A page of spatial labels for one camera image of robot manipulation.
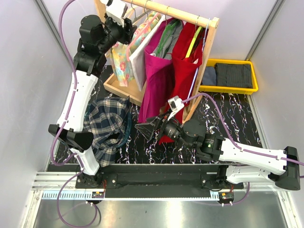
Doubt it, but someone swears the blue-grey folded cloth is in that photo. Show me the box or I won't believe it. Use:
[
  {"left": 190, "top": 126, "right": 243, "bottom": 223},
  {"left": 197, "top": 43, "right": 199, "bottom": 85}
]
[{"left": 202, "top": 66, "right": 217, "bottom": 86}]

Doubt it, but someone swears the red skirt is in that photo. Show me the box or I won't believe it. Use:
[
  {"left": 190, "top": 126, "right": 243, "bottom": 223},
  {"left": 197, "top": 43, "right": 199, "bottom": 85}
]
[{"left": 158, "top": 22, "right": 211, "bottom": 145}]

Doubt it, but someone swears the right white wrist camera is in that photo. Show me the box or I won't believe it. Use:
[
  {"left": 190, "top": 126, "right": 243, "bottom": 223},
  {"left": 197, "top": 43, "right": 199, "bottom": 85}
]
[{"left": 168, "top": 96, "right": 184, "bottom": 120}]

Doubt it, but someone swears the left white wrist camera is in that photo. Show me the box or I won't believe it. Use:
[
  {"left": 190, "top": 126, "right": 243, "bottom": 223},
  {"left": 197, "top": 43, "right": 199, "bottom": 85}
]
[{"left": 100, "top": 0, "right": 128, "bottom": 27}]

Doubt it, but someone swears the pink hanger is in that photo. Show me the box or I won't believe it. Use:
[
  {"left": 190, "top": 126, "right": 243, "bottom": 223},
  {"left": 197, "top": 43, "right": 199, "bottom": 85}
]
[{"left": 126, "top": 13, "right": 163, "bottom": 62}]

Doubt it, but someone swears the floral pastel garment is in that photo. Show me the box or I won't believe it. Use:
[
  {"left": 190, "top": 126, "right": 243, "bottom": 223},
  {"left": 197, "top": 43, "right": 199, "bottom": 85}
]
[{"left": 108, "top": 11, "right": 156, "bottom": 87}]

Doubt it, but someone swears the wooden clothes rack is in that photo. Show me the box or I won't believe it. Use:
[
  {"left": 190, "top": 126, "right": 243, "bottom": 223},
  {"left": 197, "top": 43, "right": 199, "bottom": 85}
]
[{"left": 94, "top": 0, "right": 219, "bottom": 124}]

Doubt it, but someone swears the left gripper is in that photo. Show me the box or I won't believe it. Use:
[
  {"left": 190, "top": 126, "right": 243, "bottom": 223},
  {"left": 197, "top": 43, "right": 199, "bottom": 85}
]
[{"left": 97, "top": 9, "right": 136, "bottom": 53}]

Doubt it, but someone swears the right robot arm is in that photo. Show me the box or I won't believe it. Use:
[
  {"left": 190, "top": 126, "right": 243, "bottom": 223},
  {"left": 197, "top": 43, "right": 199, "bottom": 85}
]
[{"left": 135, "top": 116, "right": 301, "bottom": 190}]

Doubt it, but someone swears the white garment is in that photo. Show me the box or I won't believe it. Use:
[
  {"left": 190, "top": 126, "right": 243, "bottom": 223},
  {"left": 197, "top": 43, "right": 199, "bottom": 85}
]
[{"left": 130, "top": 17, "right": 164, "bottom": 91}]

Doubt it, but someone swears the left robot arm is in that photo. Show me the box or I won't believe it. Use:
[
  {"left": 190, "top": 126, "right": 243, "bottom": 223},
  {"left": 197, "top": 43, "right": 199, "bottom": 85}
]
[{"left": 48, "top": 13, "right": 137, "bottom": 188}]

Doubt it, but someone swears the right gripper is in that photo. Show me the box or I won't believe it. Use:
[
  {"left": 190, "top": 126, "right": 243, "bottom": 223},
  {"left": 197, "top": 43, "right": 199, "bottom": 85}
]
[{"left": 135, "top": 107, "right": 193, "bottom": 150}]

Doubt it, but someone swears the yellow-green hanger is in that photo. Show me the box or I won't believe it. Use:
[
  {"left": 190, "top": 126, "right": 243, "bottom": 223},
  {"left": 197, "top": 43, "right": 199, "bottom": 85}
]
[{"left": 185, "top": 27, "right": 202, "bottom": 58}]

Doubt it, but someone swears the navy plaid skirt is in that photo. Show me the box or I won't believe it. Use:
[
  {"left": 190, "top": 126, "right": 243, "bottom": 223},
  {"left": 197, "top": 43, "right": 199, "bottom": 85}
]
[{"left": 84, "top": 97, "right": 132, "bottom": 167}]

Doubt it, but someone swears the teal transparent basin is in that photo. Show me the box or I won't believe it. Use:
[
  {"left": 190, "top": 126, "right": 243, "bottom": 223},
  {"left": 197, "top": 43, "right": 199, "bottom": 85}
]
[{"left": 84, "top": 100, "right": 132, "bottom": 149}]

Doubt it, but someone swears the grey hanger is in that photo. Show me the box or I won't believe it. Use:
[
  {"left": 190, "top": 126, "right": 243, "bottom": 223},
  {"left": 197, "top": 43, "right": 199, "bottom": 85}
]
[{"left": 131, "top": 5, "right": 151, "bottom": 24}]

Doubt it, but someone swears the yellow plastic bin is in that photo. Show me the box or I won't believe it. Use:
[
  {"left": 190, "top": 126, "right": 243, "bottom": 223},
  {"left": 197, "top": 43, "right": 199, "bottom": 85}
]
[{"left": 199, "top": 58, "right": 258, "bottom": 95}]

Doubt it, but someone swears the green hanger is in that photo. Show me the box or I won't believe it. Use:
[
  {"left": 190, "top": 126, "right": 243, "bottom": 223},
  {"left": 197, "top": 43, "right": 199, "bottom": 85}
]
[{"left": 154, "top": 20, "right": 181, "bottom": 57}]

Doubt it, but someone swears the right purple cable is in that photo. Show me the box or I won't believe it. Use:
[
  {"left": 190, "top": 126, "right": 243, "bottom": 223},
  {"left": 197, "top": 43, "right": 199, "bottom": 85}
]
[{"left": 181, "top": 92, "right": 304, "bottom": 179}]

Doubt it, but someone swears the grey garment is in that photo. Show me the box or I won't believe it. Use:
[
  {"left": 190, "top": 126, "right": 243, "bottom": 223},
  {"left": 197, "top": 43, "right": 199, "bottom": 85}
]
[{"left": 152, "top": 21, "right": 185, "bottom": 59}]

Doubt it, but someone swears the magenta skirt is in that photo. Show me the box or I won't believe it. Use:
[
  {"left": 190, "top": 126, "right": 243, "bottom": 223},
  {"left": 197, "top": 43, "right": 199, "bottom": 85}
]
[{"left": 138, "top": 19, "right": 175, "bottom": 123}]

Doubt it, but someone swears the dark striped folded cloth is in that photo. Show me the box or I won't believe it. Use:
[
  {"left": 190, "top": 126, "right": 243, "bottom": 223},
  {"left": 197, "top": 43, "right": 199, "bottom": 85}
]
[{"left": 214, "top": 63, "right": 253, "bottom": 88}]

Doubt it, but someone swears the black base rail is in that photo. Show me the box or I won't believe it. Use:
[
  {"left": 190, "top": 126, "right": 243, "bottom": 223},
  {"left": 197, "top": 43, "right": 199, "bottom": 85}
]
[{"left": 76, "top": 164, "right": 244, "bottom": 200}]

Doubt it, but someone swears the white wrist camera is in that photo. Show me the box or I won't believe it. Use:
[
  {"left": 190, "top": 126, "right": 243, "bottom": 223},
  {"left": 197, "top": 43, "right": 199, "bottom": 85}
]
[
  {"left": 100, "top": 0, "right": 128, "bottom": 27},
  {"left": 168, "top": 96, "right": 184, "bottom": 120}
]

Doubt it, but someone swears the light blue wire hanger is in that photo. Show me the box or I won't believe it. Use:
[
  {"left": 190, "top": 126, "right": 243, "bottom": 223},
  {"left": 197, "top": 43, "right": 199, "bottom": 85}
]
[{"left": 186, "top": 19, "right": 212, "bottom": 100}]

